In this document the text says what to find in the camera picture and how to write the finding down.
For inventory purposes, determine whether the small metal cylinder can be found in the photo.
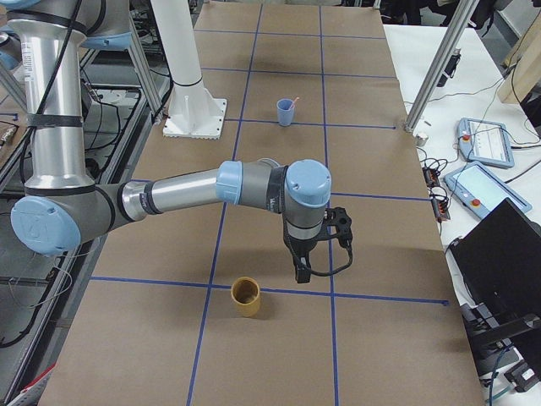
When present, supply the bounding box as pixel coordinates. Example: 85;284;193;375
415;132;429;147

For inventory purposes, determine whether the far teach pendant tablet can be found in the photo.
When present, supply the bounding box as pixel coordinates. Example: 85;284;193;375
456;118;515;169

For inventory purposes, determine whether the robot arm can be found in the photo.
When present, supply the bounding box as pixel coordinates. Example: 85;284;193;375
5;1;335;283

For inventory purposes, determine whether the teach pendant tablet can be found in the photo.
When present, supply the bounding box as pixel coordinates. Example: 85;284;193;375
444;162;532;219
456;118;515;169

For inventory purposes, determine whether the blue plastic cup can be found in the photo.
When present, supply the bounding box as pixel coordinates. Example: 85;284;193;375
276;98;295;126

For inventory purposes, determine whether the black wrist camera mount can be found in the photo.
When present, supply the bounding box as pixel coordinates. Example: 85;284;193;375
324;207;353;250

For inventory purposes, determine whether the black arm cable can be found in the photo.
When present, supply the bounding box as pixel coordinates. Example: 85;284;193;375
281;219;355;278

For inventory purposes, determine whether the black laptop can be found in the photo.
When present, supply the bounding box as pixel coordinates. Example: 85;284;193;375
450;198;540;347

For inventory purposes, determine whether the black power strip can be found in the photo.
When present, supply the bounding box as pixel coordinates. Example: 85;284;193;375
422;167;451;223

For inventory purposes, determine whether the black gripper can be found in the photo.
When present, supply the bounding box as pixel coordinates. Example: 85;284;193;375
283;234;320;283

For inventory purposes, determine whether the aluminium frame post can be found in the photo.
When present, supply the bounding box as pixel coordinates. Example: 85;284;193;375
404;0;478;134

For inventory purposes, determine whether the bamboo chopstick holder cup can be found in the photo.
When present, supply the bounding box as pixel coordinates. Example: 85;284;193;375
230;277;261;317

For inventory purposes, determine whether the white camera mast pillar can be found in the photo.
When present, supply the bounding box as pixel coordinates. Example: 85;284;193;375
151;0;227;140

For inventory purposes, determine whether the near teach pendant tablet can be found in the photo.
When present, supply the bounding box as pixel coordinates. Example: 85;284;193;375
444;162;532;219

